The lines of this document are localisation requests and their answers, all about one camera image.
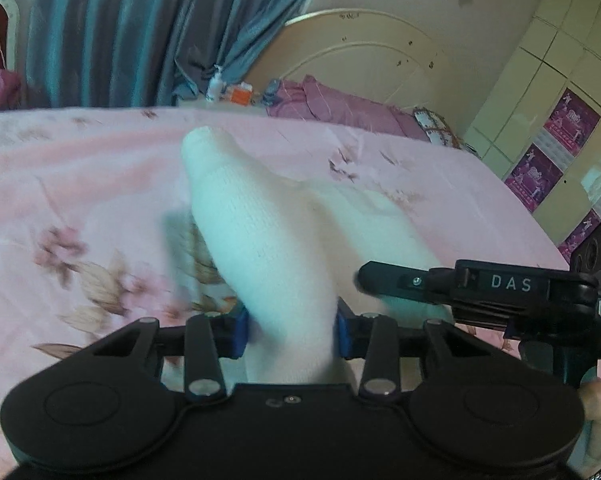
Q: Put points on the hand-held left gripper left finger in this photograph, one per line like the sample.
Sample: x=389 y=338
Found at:
x=240 y=332

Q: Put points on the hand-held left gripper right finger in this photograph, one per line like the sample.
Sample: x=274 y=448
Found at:
x=341 y=332

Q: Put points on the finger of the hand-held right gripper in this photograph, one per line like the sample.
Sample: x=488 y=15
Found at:
x=390 y=280

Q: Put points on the patterned pillow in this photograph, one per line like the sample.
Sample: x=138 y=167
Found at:
x=438 y=127

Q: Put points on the purple pillow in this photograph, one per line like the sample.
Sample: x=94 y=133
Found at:
x=330 y=107

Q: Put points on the cream arched headboard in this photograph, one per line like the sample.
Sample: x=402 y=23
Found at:
x=360 y=60

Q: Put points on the small blue bag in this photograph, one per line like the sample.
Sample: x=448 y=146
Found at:
x=271 y=92

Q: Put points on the pink floral bedsheet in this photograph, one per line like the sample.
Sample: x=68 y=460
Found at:
x=80 y=170

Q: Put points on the cream panelled wardrobe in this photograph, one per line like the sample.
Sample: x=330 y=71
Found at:
x=555 y=60

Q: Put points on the orange box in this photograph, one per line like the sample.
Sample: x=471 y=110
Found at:
x=240 y=96

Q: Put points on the white plastic bottle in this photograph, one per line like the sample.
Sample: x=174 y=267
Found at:
x=213 y=87

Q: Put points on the grey-blue curtain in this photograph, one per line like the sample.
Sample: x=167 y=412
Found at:
x=130 y=25

